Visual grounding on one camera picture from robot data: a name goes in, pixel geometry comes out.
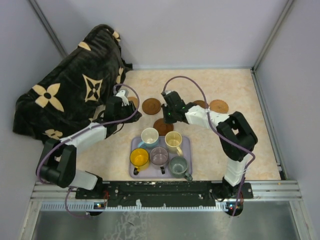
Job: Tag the purple glass mug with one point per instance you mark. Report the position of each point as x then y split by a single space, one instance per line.
159 158

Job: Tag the black floral plush blanket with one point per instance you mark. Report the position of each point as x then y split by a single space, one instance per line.
65 101

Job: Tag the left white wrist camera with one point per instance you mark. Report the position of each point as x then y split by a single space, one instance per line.
123 94

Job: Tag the dark brown wooden coaster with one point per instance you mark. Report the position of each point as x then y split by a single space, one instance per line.
151 106
201 103
162 127

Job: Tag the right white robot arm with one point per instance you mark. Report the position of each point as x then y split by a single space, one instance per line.
236 136

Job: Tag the lavender plastic tray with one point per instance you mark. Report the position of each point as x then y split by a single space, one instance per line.
153 172

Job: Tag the grey green mug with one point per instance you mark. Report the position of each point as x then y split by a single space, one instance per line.
179 168

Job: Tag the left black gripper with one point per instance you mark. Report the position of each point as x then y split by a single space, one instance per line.
130 108

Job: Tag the light woven rattan coaster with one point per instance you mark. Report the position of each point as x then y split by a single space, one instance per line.
219 106
134 100

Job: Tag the white mug blue outside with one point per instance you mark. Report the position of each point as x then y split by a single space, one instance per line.
149 138

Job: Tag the cream yellow mug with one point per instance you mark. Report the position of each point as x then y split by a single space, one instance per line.
173 141

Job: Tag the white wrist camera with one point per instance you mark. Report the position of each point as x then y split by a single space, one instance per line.
166 92
123 94

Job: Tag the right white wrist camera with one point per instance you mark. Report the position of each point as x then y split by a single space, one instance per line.
166 92

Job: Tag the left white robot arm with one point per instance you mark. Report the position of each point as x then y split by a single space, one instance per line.
58 161

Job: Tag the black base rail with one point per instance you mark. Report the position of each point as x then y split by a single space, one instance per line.
159 193

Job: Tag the yellow mug black handle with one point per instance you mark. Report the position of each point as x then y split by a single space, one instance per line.
140 160

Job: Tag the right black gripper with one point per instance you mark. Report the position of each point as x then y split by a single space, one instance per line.
166 119

